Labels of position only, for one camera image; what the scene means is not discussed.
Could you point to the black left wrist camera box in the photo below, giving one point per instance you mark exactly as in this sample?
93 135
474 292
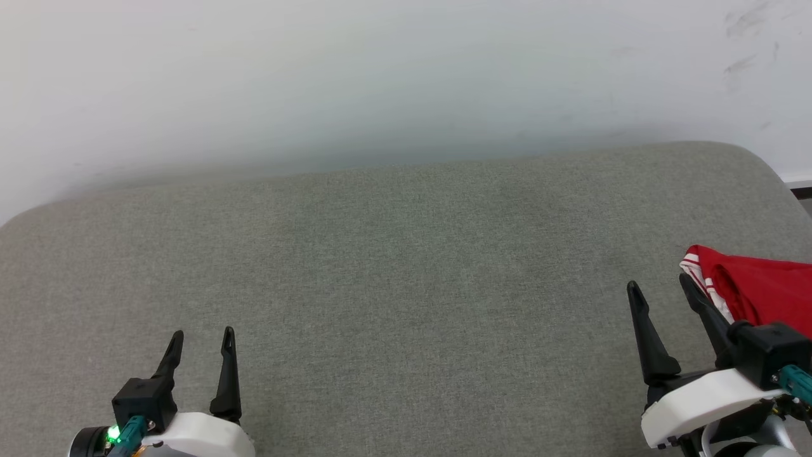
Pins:
143 400

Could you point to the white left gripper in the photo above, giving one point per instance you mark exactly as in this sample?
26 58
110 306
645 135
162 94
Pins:
203 438

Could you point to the teal camera connector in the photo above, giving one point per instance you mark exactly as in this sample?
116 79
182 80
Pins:
129 433
796 382

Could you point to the teal left camera connector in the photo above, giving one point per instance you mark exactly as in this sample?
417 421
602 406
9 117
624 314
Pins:
129 433

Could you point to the red and white jersey shirt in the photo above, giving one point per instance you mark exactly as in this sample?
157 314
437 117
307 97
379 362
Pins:
767 285

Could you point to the teal right camera connector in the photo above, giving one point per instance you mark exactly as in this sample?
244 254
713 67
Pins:
796 382

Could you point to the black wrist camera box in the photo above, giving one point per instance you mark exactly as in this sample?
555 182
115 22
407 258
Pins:
767 352
143 400

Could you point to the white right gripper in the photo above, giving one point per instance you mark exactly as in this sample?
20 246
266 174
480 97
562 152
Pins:
704 403

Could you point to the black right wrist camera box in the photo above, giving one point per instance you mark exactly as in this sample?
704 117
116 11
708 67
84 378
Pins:
767 352

